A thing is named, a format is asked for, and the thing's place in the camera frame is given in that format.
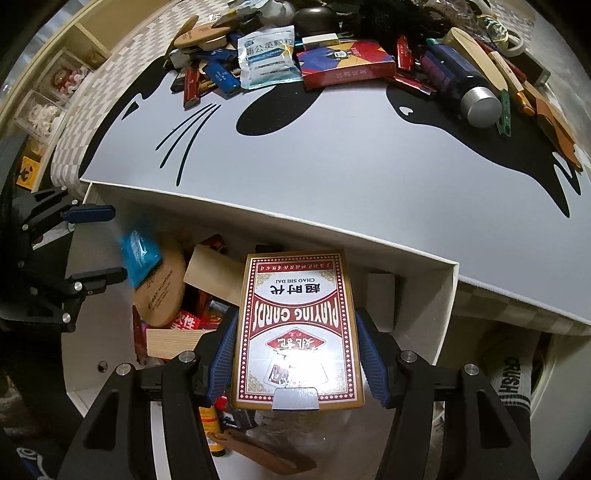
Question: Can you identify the white blue medicine sachet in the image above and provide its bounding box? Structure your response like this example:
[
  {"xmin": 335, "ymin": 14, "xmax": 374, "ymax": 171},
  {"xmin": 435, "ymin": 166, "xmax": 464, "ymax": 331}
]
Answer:
[{"xmin": 237, "ymin": 25, "xmax": 304, "ymax": 91}]

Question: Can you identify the clear display box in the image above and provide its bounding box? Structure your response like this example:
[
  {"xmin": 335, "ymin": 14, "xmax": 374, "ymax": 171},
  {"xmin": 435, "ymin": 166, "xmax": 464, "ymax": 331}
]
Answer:
[
  {"xmin": 39, "ymin": 50, "xmax": 99, "ymax": 104},
  {"xmin": 13, "ymin": 90, "xmax": 70, "ymax": 139}
]

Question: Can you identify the small white box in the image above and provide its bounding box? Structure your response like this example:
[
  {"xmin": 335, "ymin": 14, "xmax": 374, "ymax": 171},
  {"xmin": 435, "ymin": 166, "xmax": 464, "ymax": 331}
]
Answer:
[{"xmin": 300, "ymin": 33, "xmax": 341, "ymax": 49}]

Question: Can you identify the red white playing card box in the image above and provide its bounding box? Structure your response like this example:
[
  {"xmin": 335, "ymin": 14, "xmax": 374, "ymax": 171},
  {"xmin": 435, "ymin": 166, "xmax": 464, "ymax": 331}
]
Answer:
[{"xmin": 230, "ymin": 249, "xmax": 366, "ymax": 412}]

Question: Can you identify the striped wooden block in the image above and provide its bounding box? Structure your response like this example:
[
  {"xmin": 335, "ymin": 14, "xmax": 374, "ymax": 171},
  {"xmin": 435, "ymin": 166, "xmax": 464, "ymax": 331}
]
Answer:
[{"xmin": 145, "ymin": 327, "xmax": 218, "ymax": 361}]

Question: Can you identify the white storage box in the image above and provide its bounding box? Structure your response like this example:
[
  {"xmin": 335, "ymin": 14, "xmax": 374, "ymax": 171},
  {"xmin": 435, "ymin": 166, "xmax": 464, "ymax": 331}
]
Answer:
[{"xmin": 60, "ymin": 179, "xmax": 461, "ymax": 480}]

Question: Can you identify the red brown bar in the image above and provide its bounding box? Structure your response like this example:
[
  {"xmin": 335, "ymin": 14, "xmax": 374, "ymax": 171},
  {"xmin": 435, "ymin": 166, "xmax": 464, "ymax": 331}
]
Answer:
[{"xmin": 183, "ymin": 67, "xmax": 202, "ymax": 110}]

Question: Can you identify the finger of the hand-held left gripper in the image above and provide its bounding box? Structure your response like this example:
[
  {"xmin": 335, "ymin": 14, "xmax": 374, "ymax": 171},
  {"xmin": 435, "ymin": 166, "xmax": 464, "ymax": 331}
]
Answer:
[
  {"xmin": 18, "ymin": 265, "xmax": 129, "ymax": 334},
  {"xmin": 21, "ymin": 185, "xmax": 117, "ymax": 237}
]

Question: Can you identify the tape roll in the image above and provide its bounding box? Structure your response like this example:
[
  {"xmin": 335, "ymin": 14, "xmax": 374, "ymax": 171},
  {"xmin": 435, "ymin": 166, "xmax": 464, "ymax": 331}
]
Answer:
[{"xmin": 488, "ymin": 18, "xmax": 526, "ymax": 57}]

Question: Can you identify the white printed sock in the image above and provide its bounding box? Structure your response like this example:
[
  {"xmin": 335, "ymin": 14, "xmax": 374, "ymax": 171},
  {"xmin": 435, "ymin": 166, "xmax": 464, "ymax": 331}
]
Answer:
[{"xmin": 489, "ymin": 355, "xmax": 537, "ymax": 417}]

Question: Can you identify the dark bowl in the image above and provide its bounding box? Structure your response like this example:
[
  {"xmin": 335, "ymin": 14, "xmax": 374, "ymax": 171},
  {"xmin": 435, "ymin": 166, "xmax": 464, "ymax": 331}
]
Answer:
[{"xmin": 293, "ymin": 6, "xmax": 339, "ymax": 36}]

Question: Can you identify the red packet white print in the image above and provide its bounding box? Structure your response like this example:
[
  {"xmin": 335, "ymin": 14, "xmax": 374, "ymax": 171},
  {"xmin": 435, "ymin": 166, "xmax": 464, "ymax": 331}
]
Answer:
[{"xmin": 171, "ymin": 309, "xmax": 206, "ymax": 331}]

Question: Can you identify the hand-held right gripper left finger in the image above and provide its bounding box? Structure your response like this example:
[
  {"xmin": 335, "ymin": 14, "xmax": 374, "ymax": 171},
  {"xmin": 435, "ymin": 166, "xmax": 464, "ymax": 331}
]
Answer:
[{"xmin": 58, "ymin": 311, "xmax": 241, "ymax": 480}]

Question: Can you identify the yellow sign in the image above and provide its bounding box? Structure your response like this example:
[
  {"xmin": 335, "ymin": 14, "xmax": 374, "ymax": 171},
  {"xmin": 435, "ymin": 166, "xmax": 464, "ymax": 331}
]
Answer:
[{"xmin": 16, "ymin": 156, "xmax": 42, "ymax": 191}]

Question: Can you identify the blue plastic packet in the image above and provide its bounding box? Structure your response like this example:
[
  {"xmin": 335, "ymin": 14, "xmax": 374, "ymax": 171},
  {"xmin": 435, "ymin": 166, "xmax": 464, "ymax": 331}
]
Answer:
[{"xmin": 119, "ymin": 230, "xmax": 164, "ymax": 289}]

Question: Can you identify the orange bottle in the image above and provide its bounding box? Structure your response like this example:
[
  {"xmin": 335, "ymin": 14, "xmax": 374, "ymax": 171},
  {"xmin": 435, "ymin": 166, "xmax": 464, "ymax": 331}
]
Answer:
[{"xmin": 199, "ymin": 406, "xmax": 227, "ymax": 457}]

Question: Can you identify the dark blue bottle silver cap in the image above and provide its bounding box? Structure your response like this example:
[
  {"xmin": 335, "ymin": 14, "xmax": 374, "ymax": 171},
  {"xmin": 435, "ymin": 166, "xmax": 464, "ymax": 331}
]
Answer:
[{"xmin": 425, "ymin": 44, "xmax": 504, "ymax": 129}]

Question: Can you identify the blue lighter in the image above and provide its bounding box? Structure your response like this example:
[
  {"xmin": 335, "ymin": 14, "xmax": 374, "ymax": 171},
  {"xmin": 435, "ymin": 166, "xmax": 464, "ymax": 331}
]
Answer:
[{"xmin": 205, "ymin": 62, "xmax": 241, "ymax": 93}]

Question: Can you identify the black fluffy item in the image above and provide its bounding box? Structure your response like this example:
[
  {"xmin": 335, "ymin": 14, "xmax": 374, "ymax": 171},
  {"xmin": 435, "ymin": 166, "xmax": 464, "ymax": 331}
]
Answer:
[{"xmin": 342, "ymin": 0, "xmax": 444, "ymax": 45}]

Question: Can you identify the beige cardboard box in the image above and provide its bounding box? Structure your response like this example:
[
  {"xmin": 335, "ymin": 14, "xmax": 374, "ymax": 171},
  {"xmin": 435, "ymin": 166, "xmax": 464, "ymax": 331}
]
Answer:
[{"xmin": 184, "ymin": 244, "xmax": 248, "ymax": 306}]

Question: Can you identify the grey cat print mat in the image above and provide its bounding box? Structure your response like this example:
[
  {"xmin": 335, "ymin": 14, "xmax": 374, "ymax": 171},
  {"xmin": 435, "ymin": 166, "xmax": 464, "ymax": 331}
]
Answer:
[{"xmin": 78, "ymin": 28, "xmax": 585, "ymax": 326}]

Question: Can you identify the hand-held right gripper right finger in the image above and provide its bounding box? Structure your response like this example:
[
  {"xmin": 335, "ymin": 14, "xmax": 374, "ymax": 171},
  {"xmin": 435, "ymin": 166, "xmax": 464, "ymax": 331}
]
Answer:
[{"xmin": 355, "ymin": 308, "xmax": 540, "ymax": 480}]

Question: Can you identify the wooden shelf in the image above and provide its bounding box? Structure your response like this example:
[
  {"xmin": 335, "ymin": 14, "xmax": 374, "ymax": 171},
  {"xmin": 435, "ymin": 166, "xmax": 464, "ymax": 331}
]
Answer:
[{"xmin": 0, "ymin": 0, "xmax": 139, "ymax": 153}]

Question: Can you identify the red blue card box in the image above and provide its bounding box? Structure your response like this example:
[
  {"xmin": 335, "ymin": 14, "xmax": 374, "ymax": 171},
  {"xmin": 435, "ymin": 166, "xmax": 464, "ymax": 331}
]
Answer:
[{"xmin": 295, "ymin": 39, "xmax": 398, "ymax": 90}]

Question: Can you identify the green ruler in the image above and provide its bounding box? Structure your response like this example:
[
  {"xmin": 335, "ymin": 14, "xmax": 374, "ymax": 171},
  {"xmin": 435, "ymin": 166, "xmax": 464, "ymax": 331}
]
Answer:
[{"xmin": 496, "ymin": 90, "xmax": 513, "ymax": 137}]

